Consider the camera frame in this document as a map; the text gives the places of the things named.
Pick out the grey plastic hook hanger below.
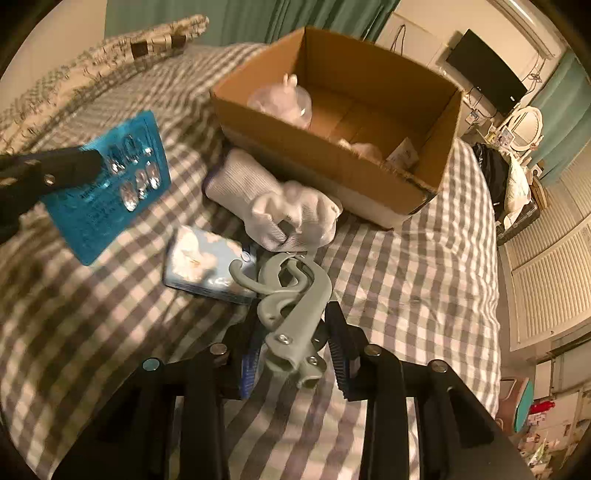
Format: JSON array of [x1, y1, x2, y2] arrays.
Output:
[[229, 252, 332, 389]]

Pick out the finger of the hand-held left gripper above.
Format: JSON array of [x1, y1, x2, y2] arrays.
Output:
[[0, 148, 105, 245]]

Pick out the white air conditioner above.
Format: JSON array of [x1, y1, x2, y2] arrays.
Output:
[[492, 0, 568, 58]]

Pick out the black bag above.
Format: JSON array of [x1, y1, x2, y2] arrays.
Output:
[[472, 142, 509, 217]]

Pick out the checkered bed sheet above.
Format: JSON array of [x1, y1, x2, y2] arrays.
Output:
[[0, 42, 503, 480]]

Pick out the cardboard box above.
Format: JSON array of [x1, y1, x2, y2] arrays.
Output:
[[210, 26, 464, 230]]

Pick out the green curtain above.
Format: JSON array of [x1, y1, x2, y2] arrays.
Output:
[[104, 0, 402, 47]]

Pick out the teal curtain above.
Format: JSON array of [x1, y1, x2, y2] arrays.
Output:
[[526, 51, 591, 169]]

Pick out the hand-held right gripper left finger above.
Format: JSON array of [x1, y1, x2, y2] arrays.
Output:
[[53, 308, 265, 480]]

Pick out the white louvered cabinet door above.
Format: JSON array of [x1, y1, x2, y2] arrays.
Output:
[[501, 217, 591, 356]]

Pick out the white knit cloth bundle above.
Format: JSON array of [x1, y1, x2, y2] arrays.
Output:
[[203, 148, 343, 252]]

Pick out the white paper tag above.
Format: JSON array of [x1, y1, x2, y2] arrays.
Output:
[[387, 137, 423, 171]]

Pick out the blue blister card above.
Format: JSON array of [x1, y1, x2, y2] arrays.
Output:
[[38, 110, 172, 267]]

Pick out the clear plastic bag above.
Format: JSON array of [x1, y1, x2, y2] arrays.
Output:
[[247, 74, 312, 130]]

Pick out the round white mirror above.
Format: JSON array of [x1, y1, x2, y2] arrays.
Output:
[[501, 105, 544, 155]]

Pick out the patterned pillow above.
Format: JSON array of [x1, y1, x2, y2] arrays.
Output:
[[0, 14, 211, 155]]

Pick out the black television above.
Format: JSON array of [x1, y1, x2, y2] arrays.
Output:
[[445, 28, 528, 116]]

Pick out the light blue tissue pack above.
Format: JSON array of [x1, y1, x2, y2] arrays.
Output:
[[163, 225, 258, 305]]

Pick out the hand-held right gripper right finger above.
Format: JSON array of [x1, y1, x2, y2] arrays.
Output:
[[323, 302, 539, 480]]

